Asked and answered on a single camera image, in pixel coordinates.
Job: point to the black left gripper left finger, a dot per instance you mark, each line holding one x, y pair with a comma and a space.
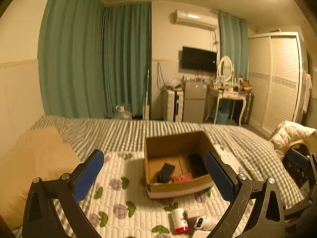
40, 216

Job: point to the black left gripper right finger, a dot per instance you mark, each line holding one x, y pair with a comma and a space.
267, 215

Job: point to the black remote control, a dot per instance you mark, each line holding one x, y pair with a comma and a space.
197, 165

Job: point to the pink patterned card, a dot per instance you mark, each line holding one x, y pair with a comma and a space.
182, 178

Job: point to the tan pillow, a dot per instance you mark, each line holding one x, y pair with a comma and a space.
38, 153

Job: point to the grey checked blanket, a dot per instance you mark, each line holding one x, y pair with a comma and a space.
245, 151

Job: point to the small white box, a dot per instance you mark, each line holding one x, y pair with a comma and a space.
194, 213

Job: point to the floral quilted bedspread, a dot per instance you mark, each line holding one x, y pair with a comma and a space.
118, 205

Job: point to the white tube red cap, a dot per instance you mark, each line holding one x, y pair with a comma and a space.
179, 221

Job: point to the white puffy jacket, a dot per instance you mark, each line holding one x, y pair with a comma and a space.
289, 133

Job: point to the brown cardboard box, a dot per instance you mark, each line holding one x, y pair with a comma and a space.
174, 149

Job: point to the blue laundry basket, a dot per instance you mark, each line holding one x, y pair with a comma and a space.
222, 116

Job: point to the clear water jug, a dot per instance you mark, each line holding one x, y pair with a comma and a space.
121, 113

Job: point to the white dressing table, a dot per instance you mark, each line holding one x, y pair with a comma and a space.
240, 104

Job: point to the silver mini fridge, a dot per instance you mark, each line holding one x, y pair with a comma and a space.
194, 101

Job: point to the white suitcase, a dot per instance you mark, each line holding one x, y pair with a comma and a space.
173, 105

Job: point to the oval vanity mirror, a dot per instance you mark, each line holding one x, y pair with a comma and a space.
225, 70

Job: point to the white louvred wardrobe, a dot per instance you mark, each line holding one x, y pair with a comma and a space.
275, 72

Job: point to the large teal curtain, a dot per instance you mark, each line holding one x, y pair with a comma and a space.
93, 58

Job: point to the narrow teal curtain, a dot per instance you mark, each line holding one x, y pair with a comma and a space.
234, 42

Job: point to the white air conditioner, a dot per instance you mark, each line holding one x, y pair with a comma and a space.
195, 20

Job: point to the black wall television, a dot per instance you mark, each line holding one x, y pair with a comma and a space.
199, 59

